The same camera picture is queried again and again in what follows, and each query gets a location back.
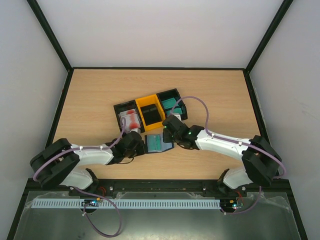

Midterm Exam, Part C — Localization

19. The black card stack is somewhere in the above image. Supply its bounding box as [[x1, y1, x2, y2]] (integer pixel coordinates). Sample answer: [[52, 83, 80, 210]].
[[140, 104, 162, 126]]

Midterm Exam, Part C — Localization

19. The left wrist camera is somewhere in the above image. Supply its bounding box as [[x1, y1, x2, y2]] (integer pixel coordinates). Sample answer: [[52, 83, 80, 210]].
[[130, 128, 141, 134]]

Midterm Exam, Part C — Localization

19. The yellow bin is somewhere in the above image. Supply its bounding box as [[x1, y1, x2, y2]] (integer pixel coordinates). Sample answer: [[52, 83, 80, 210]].
[[135, 94, 166, 132]]

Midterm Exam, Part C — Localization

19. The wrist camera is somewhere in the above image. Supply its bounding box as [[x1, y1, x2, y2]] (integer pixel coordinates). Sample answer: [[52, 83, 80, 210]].
[[172, 113, 182, 121], [130, 128, 141, 134]]

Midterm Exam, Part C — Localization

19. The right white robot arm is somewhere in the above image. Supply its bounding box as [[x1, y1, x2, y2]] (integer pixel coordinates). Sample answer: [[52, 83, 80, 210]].
[[162, 114, 286, 196]]

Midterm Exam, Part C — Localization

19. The black bin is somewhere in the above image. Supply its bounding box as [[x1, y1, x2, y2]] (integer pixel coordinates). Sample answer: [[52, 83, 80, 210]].
[[156, 88, 188, 121], [113, 100, 145, 134]]

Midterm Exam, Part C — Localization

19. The black bin right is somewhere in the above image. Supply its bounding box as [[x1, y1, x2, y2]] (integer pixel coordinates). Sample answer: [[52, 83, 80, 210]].
[[156, 88, 188, 121]]

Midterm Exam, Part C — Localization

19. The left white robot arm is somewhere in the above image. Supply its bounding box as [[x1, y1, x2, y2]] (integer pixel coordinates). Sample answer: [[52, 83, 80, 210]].
[[29, 131, 146, 190]]

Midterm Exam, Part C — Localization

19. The red white card stack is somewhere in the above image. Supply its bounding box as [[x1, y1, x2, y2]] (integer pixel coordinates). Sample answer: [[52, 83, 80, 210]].
[[119, 108, 141, 132]]

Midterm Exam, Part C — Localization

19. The teal card stack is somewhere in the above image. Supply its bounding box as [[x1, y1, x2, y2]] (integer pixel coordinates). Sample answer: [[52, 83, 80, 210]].
[[161, 97, 183, 116]]

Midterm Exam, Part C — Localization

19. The dark blue card holder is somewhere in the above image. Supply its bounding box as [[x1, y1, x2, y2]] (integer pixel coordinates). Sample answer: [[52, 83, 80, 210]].
[[144, 133, 174, 154]]

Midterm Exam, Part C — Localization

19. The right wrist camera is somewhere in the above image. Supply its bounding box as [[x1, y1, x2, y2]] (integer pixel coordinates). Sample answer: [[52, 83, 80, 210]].
[[172, 113, 182, 121]]

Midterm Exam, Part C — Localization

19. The grey slotted cable duct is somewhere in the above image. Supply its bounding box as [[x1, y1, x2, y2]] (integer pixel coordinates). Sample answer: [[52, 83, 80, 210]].
[[31, 198, 221, 210]]

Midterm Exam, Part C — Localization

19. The black enclosure frame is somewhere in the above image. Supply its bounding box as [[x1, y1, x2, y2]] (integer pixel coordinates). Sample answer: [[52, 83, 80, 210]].
[[7, 0, 308, 240]]

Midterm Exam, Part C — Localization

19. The black mounting rail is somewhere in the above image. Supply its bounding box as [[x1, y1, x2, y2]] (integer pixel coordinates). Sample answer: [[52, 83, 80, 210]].
[[84, 179, 246, 198]]

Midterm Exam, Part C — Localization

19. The black bin left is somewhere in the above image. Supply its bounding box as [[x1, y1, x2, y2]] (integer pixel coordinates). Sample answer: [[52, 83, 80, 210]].
[[113, 100, 145, 134]]

